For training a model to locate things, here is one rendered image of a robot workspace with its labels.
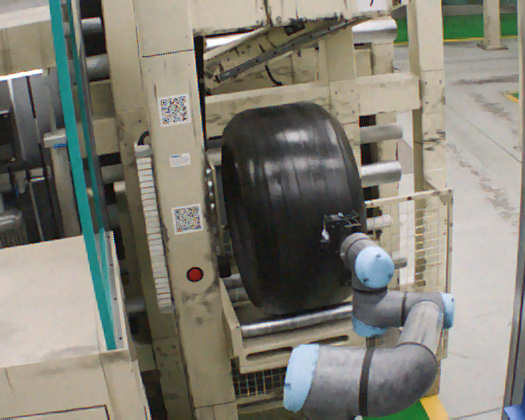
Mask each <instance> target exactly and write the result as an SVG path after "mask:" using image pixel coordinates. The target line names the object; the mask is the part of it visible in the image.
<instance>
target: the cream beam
mask: <svg viewBox="0 0 525 420"><path fill-rule="evenodd" d="M189 1H190V15H191V23H192V30H193V34H192V37H196V36H204V35H211V34H219V33H226V32H234V31H241V30H249V29H256V28H264V27H269V28H272V27H279V26H287V25H294V24H302V23H307V24H309V23H317V22H324V21H339V20H346V19H361V18H368V17H371V18H375V17H382V16H387V17H389V16H393V5H392V0H386V10H384V9H383V10H376V11H361V12H358V7H357V0H189Z"/></svg>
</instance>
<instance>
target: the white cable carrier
mask: <svg viewBox="0 0 525 420"><path fill-rule="evenodd" d="M143 142H144V143H143V144H140V145H139V146H138V142H135V143H134V144H135V151H136V152H138V151H145V150H152V145H149V144H148V141H147V140H146V139H144V140H143ZM136 163H137V169H138V176H139V182H140V188H141V194H142V200H143V206H144V220H145V226H146V232H147V238H148V244H149V251H150V256H151V257H150V258H151V263H152V269H153V275H154V282H155V287H156V292H157V295H158V301H159V306H160V307H161V306H171V305H175V300H174V298H173V299H171V294H170V288H169V283H168V275H167V269H166V263H165V257H164V252H163V245H162V237H161V232H163V228H162V225H160V223H159V216H158V210H157V204H156V198H155V197H156V196H155V189H154V183H153V177H152V170H151V164H150V155H146V156H139V157H136ZM171 312H173V309H168V310H163V311H161V314H166V313H171Z"/></svg>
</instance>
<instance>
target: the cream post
mask: <svg viewBox="0 0 525 420"><path fill-rule="evenodd" d="M134 9H135V14H136V17H135V20H136V26H137V38H138V44H139V56H140V62H141V68H142V69H141V75H142V81H143V87H144V92H143V94H144V99H145V106H146V112H147V125H149V128H150V133H151V138H152V140H150V141H151V144H152V152H153V154H151V157H152V164H153V171H154V178H155V184H156V190H157V197H158V204H159V210H160V223H161V225H162V228H163V232H162V237H163V243H164V250H165V257H166V264H167V270H168V276H169V280H170V283H171V290H172V292H173V296H174V300H175V305H176V309H175V316H176V322H177V328H178V335H179V341H180V348H181V354H182V360H183V366H184V369H185V372H186V379H187V385H188V391H189V397H190V403H191V409H192V415H193V420H238V413H237V405H236V398H235V390H234V383H233V375H232V368H231V359H230V352H229V344H228V338H227V336H226V329H225V321H224V313H223V309H222V306H223V304H222V296H221V288H220V280H219V272H218V263H217V255H216V247H215V240H214V233H213V222H212V213H211V206H210V197H209V182H208V173H207V165H206V156H205V147H204V140H203V131H202V123H201V115H200V99H199V91H198V83H197V76H196V68H195V67H196V60H195V52H194V45H193V38H192V34H193V30H192V23H191V15H190V1H189V0H134ZM183 94H188V101H189V108H190V117H191V123H186V124H179V125H173V126H166V127H161V126H160V113H159V106H158V100H157V98H162V97H168V96H175V95H183ZM183 153H189V157H190V164H189V165H184V166H177V167H171V165H170V158H169V156H170V155H177V154H183ZM195 204H201V210H202V218H203V226H204V230H203V231H197V232H190V233H184V234H179V235H175V230H174V223H173V216H172V209H171V208H177V207H182V206H189V205H195ZM192 270H198V271H199V272H200V274H201V277H200V278H199V279H197V280H192V279H191V278H190V277H189V273H190V271H192Z"/></svg>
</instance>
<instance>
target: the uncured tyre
mask: <svg viewBox="0 0 525 420"><path fill-rule="evenodd" d="M221 175H222V187H223V196H224V204H225V210H226V216H227V222H228V228H229V233H230V238H231V243H232V248H233V251H234V255H235V259H236V263H237V266H238V270H239V273H240V276H241V279H242V282H243V284H244V287H245V290H246V292H247V295H248V297H249V299H250V301H251V304H252V305H254V306H257V307H259V308H260V309H262V310H263V311H265V312H266V313H268V314H278V315H282V314H287V313H292V312H297V311H303V310H308V309H312V308H318V307H323V306H328V305H334V304H337V303H339V302H341V301H343V300H345V299H347V298H349V297H350V296H351V294H352V286H349V287H342V288H340V287H339V283H338V280H337V274H338V268H339V260H340V254H332V253H330V252H328V250H324V248H323V247H321V241H322V234H323V231H324V229H325V226H324V215H326V216H327V218H328V215H331V214H336V215H337V216H338V214H339V212H340V213H342V215H344V216H345V215H350V214H351V215H352V210H354V211H355V212H356V213H357V214H359V215H360V219H361V225H362V233H363V234H365V235H367V233H368V226H367V214H366V207H365V200H364V193H363V188H362V183H361V179H360V175H359V170H358V167H357V163H356V159H355V156H354V153H353V151H352V148H351V145H350V142H349V140H348V137H347V135H346V133H345V131H344V129H343V128H342V126H341V125H340V123H339V122H338V120H337V119H336V118H335V117H334V116H333V115H332V114H331V113H330V112H329V111H327V110H326V109H325V108H323V107H322V106H321V105H319V104H314V103H309V102H304V101H301V102H294V103H287V104H281V105H274V106H267V107H260V108H253V109H247V110H245V111H242V112H240V113H238V114H236V115H235V116H233V117H232V118H231V120H230V121H229V122H228V123H227V125H226V126H225V127H224V129H223V131H222V136H221Z"/></svg>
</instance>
